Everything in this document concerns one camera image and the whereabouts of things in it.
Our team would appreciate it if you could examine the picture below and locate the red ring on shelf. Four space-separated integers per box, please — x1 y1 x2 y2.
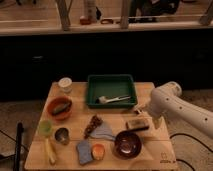
100 18 115 25

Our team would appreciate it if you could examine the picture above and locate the green plastic tray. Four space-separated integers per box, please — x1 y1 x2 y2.
86 74 138 109

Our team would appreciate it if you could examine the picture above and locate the dark object in bowl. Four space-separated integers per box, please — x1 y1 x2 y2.
52 102 71 116

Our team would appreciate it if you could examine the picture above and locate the grey blue cloth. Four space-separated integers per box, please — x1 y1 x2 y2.
90 122 115 141

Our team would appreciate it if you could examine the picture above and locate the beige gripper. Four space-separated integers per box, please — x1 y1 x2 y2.
134 104 163 129

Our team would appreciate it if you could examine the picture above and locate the orange bowl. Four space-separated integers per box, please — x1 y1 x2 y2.
46 96 72 121

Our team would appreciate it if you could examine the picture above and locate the red round object on shelf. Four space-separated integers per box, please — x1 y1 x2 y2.
79 16 91 25

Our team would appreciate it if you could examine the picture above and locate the brown pinecone stick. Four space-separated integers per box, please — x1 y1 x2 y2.
84 115 103 139

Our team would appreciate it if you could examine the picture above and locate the orange bun toy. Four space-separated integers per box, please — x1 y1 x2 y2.
92 144 105 160

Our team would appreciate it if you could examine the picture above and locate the dark brown bowl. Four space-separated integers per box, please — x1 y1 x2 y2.
113 131 142 159

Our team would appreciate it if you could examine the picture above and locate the white spoon in tray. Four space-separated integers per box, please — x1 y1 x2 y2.
96 95 131 104

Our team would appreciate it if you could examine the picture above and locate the yellow banana toy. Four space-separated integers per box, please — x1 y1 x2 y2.
45 138 56 165

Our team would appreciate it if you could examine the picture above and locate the green plastic cup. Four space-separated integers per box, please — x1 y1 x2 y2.
38 120 53 137

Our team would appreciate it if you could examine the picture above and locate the blue sponge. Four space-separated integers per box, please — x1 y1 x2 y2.
77 140 93 165

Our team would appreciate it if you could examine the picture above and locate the white paper cup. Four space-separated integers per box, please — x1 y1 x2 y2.
58 77 72 93

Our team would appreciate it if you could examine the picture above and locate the tan black eraser block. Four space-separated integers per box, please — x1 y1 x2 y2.
126 119 149 131

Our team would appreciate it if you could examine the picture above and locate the black floor cable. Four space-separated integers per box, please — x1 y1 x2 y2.
169 132 213 171

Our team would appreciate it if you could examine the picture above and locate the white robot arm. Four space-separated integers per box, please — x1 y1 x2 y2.
134 81 213 139

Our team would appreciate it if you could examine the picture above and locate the small metal cup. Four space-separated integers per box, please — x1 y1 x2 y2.
54 128 70 145

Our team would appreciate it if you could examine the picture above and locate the black pole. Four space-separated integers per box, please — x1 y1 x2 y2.
13 122 24 171

